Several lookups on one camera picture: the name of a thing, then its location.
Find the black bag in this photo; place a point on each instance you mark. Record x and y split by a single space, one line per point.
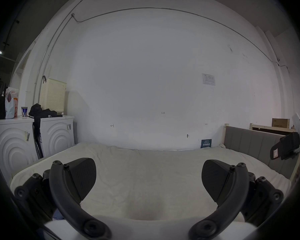
0 106

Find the blue and white paper cup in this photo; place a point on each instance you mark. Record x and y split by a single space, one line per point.
24 112

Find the white plastic bag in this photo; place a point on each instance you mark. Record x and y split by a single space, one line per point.
10 106

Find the dark blue sign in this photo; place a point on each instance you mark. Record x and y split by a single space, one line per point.
206 143

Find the brown carton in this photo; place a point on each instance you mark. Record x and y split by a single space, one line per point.
280 123

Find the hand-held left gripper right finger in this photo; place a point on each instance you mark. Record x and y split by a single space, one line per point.
237 196

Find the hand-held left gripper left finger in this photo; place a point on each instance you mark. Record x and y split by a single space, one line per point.
65 199

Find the grey padded headboard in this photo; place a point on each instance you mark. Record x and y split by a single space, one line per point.
250 141

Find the cream perforated laundry basket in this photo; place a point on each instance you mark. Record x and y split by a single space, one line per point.
53 96

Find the black garment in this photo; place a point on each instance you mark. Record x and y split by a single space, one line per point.
41 112

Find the bed with white sheet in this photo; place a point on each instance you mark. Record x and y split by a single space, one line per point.
150 174

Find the white paper notice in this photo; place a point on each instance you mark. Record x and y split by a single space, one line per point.
208 79

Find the pale wooden frame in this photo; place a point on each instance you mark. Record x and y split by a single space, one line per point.
270 128

